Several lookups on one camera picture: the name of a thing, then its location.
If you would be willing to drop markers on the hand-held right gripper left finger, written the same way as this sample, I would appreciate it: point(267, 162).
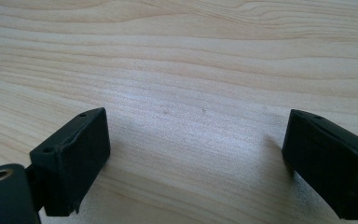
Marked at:
point(74, 165)

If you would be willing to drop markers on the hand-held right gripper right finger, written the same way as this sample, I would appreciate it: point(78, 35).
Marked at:
point(326, 168)

